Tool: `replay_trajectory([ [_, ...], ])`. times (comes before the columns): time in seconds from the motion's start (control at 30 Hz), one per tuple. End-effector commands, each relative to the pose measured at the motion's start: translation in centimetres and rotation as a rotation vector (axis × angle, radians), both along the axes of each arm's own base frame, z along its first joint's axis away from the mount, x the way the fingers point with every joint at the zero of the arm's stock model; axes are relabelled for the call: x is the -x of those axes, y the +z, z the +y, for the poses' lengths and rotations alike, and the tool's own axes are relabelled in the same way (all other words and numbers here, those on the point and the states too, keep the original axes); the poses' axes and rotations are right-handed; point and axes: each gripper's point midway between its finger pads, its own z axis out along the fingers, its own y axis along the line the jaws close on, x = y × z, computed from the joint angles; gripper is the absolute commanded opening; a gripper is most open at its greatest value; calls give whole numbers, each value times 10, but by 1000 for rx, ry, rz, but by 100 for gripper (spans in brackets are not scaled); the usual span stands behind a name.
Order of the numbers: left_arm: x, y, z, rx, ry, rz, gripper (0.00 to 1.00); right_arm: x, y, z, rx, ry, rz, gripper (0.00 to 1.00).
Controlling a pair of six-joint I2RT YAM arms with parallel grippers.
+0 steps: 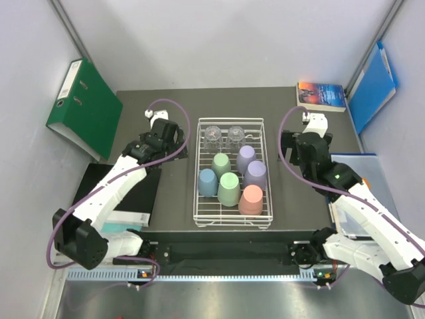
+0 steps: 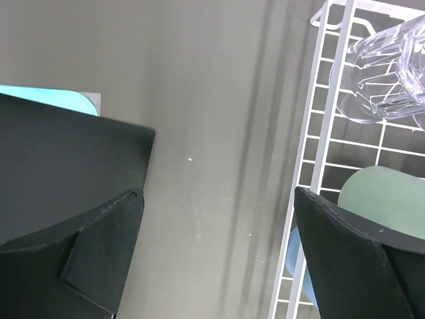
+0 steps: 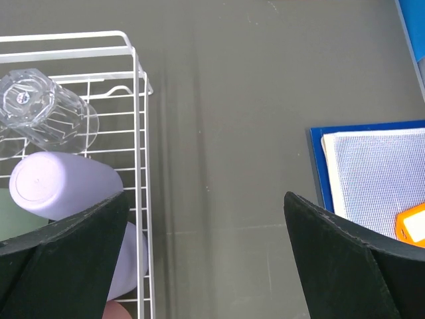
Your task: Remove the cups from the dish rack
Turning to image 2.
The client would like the clear plastic cup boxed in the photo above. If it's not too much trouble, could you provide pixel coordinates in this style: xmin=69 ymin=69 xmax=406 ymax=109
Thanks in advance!
xmin=336 ymin=16 xmax=424 ymax=128

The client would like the blue cup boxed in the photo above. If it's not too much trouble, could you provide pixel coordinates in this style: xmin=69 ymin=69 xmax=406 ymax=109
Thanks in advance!
xmin=284 ymin=226 xmax=319 ymax=307

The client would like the white wire dish rack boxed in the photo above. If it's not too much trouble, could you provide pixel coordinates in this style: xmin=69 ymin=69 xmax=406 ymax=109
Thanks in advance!
xmin=268 ymin=0 xmax=425 ymax=319

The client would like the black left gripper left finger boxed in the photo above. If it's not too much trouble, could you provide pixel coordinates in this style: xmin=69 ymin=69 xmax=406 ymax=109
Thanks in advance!
xmin=1 ymin=188 xmax=145 ymax=318

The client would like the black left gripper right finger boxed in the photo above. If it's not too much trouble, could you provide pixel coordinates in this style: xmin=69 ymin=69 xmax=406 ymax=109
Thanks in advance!
xmin=294 ymin=187 xmax=424 ymax=318

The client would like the dark green cup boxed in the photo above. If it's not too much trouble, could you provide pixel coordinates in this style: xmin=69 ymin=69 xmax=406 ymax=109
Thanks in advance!
xmin=338 ymin=166 xmax=424 ymax=239

